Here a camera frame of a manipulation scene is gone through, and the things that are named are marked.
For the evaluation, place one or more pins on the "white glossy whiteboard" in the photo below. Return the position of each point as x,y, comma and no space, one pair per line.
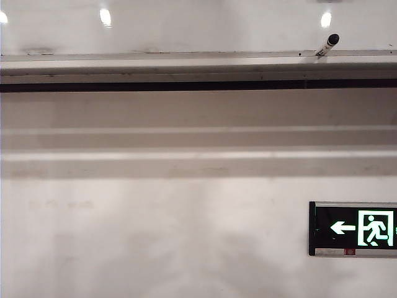
198,28

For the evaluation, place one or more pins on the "white marker black cap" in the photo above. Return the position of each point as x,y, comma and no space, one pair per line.
326,46

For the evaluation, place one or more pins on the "green black exit sign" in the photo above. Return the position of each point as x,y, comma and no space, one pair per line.
347,228

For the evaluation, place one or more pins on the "aluminium whiteboard tray rail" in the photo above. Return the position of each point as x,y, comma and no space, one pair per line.
186,69

